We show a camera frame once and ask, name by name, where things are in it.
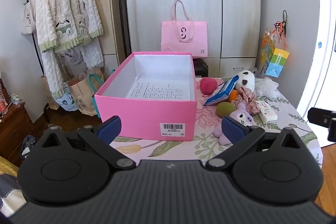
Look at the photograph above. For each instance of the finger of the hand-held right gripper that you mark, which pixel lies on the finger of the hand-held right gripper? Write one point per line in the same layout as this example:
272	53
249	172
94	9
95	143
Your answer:
319	115

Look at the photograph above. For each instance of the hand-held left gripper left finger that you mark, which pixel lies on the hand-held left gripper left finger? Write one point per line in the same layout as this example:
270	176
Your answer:
110	128

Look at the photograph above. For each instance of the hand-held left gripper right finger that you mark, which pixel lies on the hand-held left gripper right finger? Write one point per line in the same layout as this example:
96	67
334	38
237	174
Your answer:
232	129

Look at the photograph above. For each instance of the purple plush toy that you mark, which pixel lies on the purple plush toy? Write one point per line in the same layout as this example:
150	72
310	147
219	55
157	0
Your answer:
240	116

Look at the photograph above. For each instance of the green fuzzy ball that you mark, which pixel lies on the green fuzzy ball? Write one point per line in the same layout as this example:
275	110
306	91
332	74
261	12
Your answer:
225	109

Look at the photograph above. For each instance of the floral fabric scrunchie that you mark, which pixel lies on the floral fabric scrunchie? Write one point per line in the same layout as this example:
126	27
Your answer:
246	100

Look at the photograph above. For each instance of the white tissue packet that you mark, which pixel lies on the white tissue packet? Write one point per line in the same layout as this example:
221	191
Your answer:
266	111

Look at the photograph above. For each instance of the pink cardboard box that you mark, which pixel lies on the pink cardboard box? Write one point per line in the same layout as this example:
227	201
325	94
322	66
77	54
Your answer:
147	113

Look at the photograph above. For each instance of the orange ball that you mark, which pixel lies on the orange ball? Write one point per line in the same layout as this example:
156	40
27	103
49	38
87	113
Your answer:
232	96

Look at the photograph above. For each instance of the brown paper bag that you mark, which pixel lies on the brown paper bag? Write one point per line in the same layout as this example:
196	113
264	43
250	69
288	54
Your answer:
81	92

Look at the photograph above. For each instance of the white door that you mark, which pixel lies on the white door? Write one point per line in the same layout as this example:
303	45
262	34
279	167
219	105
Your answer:
328	69

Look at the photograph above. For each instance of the white blue printed bag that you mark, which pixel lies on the white blue printed bag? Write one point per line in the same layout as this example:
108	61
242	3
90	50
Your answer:
67	103

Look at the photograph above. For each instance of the red fuzzy ball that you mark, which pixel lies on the red fuzzy ball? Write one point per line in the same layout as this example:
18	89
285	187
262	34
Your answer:
208	85

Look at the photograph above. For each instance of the panda plush toy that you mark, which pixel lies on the panda plush toy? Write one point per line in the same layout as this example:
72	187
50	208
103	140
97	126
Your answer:
245	79

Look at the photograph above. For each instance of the black suitcase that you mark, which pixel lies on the black suitcase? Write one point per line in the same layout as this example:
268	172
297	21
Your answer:
200	67

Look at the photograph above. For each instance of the colourful gift bag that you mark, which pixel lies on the colourful gift bag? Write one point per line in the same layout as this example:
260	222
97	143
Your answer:
274	61

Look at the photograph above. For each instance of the fluffy white pajama pants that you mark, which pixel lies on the fluffy white pajama pants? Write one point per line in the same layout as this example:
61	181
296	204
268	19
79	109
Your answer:
52	74

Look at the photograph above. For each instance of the dark cloth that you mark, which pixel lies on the dark cloth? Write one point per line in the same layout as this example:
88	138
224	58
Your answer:
29	146

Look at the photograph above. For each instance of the orange ribbon bundle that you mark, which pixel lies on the orange ribbon bundle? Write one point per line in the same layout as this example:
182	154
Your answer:
279	27

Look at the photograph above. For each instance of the wooden nightstand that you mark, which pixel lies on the wooden nightstand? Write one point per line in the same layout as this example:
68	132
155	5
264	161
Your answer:
13	129

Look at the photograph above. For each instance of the small green white packets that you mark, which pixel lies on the small green white packets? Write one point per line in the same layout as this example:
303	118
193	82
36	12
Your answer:
15	99

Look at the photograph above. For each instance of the pink tote bag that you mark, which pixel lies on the pink tote bag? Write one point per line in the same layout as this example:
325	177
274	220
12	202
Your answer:
183	37

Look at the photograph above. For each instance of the black clothes rack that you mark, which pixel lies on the black clothes rack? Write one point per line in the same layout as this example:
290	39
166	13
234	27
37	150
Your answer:
36	48

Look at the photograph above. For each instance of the yellow blanket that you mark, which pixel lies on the yellow blanket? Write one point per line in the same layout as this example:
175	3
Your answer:
6	166

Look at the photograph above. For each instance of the grey white quilt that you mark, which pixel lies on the grey white quilt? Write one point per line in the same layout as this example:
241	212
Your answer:
9	195

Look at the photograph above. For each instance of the black vertical pole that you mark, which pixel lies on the black vertical pole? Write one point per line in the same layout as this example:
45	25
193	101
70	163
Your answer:
122	3

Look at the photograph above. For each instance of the fluffy white green pajama top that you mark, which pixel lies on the fluffy white green pajama top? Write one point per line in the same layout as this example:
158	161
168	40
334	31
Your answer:
65	3

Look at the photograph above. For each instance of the white canvas tote bag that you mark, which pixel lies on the white canvas tote bag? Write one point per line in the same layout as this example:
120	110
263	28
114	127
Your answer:
27	19

